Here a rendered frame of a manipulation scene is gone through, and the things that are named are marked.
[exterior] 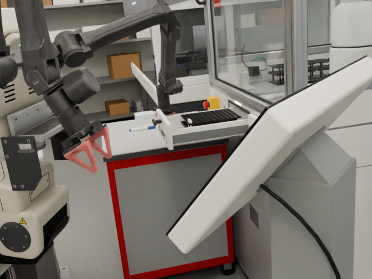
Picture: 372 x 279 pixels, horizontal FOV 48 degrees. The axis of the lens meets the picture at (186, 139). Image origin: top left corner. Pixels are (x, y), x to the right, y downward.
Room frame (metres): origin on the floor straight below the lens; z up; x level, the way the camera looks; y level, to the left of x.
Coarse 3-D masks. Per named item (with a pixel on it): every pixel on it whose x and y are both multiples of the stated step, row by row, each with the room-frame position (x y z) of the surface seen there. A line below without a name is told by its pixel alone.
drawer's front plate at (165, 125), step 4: (156, 112) 1.83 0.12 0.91; (160, 112) 1.76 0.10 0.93; (160, 116) 1.71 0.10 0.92; (164, 116) 1.67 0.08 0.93; (164, 120) 1.61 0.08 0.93; (168, 120) 1.61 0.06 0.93; (160, 124) 1.74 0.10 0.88; (164, 124) 1.60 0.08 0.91; (168, 124) 1.55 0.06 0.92; (160, 128) 1.76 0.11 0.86; (164, 128) 1.61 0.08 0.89; (168, 128) 1.55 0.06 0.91; (160, 132) 1.77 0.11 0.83; (164, 132) 1.63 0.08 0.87; (168, 132) 1.55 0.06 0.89; (168, 136) 1.55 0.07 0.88; (164, 140) 1.65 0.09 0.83; (168, 140) 1.55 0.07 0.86; (172, 140) 1.55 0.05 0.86; (168, 144) 1.55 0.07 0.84; (172, 144) 1.55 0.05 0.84; (168, 148) 1.56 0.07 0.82; (172, 148) 1.55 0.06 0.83
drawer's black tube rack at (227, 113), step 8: (200, 112) 1.80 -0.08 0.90; (208, 112) 1.79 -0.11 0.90; (216, 112) 1.78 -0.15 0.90; (224, 112) 1.76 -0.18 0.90; (232, 112) 1.75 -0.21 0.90; (192, 120) 1.68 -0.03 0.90; (200, 120) 1.66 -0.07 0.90; (208, 120) 1.65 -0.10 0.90; (216, 120) 1.65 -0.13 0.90; (224, 120) 1.74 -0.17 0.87; (232, 120) 1.73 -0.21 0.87
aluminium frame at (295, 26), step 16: (208, 0) 2.14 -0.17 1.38; (288, 0) 1.25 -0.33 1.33; (304, 0) 1.22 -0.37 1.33; (208, 16) 2.14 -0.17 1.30; (288, 16) 1.25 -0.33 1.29; (304, 16) 1.22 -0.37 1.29; (208, 32) 2.16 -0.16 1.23; (288, 32) 1.25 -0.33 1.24; (304, 32) 1.22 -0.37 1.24; (208, 48) 2.18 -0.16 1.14; (288, 48) 1.25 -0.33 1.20; (304, 48) 1.22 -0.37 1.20; (208, 64) 2.20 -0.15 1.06; (288, 64) 1.26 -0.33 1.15; (304, 64) 1.22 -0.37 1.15; (288, 80) 1.26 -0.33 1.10; (304, 80) 1.22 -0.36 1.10; (240, 96) 1.71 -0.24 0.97; (256, 96) 1.57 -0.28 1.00; (368, 96) 1.26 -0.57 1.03; (352, 112) 1.25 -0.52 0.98; (368, 112) 1.26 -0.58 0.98
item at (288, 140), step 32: (352, 64) 0.84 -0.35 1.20; (288, 96) 0.58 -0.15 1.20; (320, 96) 0.63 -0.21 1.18; (352, 96) 0.79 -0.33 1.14; (256, 128) 0.53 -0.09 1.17; (288, 128) 0.51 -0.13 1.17; (320, 128) 0.79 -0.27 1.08; (224, 160) 0.57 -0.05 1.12; (256, 160) 0.53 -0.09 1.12; (288, 160) 0.70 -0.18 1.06; (320, 160) 0.71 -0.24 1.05; (224, 192) 0.57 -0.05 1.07; (256, 192) 0.77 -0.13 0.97; (192, 224) 0.61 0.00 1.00
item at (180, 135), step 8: (240, 112) 1.77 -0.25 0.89; (176, 120) 1.82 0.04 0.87; (240, 120) 1.63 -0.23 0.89; (248, 120) 1.63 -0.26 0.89; (176, 128) 1.81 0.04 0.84; (184, 128) 1.58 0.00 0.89; (192, 128) 1.59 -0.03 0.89; (200, 128) 1.59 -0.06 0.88; (208, 128) 1.60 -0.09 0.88; (216, 128) 1.61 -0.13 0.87; (224, 128) 1.61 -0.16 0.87; (232, 128) 1.61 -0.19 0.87; (240, 128) 1.62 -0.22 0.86; (248, 128) 1.63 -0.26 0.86; (176, 136) 1.57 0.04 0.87; (184, 136) 1.58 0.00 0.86; (192, 136) 1.58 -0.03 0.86; (200, 136) 1.59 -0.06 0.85; (208, 136) 1.60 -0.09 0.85; (216, 136) 1.60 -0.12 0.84; (224, 136) 1.61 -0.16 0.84
